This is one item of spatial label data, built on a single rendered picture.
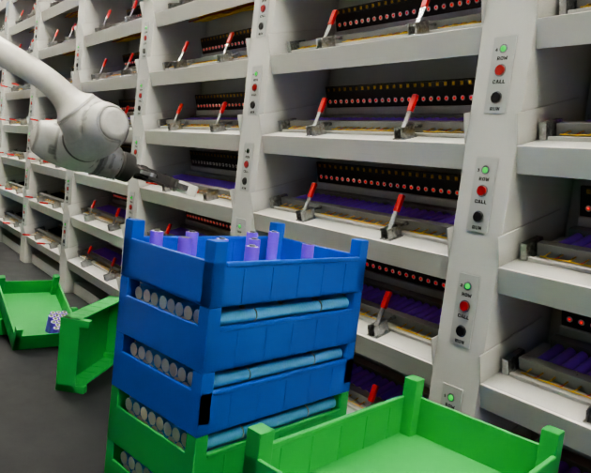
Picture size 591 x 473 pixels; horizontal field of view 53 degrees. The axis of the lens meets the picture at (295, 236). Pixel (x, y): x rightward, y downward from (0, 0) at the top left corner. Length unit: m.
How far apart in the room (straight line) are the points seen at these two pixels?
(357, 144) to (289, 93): 0.37
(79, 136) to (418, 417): 0.91
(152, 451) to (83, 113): 0.77
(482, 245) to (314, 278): 0.32
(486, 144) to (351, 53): 0.40
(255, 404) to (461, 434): 0.26
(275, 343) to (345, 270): 0.16
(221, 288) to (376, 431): 0.27
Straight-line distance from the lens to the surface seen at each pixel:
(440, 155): 1.08
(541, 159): 0.97
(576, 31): 0.99
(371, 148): 1.19
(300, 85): 1.56
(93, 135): 1.33
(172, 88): 2.15
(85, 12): 2.81
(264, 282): 0.75
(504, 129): 1.01
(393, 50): 1.20
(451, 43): 1.11
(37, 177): 3.44
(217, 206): 1.63
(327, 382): 0.91
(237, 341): 0.74
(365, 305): 1.27
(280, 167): 1.52
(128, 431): 0.88
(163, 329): 0.78
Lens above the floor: 0.65
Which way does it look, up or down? 6 degrees down
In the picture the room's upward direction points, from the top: 7 degrees clockwise
